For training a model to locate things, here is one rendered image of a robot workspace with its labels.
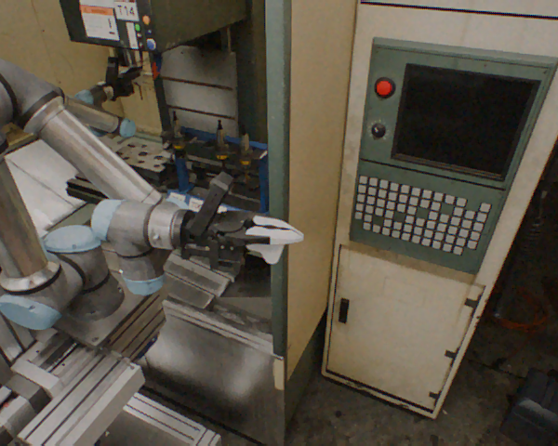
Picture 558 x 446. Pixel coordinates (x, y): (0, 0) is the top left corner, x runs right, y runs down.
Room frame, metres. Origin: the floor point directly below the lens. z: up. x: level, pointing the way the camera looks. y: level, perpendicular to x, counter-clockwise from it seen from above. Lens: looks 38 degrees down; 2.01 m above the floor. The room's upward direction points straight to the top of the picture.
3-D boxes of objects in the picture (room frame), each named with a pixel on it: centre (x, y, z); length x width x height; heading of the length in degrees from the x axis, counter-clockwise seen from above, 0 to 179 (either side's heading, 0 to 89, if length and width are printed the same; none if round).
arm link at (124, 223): (0.60, 0.27, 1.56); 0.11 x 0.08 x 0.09; 79
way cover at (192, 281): (1.47, 0.64, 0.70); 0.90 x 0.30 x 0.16; 65
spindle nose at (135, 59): (1.92, 0.65, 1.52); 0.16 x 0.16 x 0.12
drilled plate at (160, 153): (1.94, 0.67, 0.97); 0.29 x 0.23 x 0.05; 65
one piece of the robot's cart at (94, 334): (0.77, 0.51, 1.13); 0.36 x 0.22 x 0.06; 154
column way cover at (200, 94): (2.32, 0.46, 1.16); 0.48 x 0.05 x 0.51; 65
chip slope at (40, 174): (2.20, 1.25, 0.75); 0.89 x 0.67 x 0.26; 155
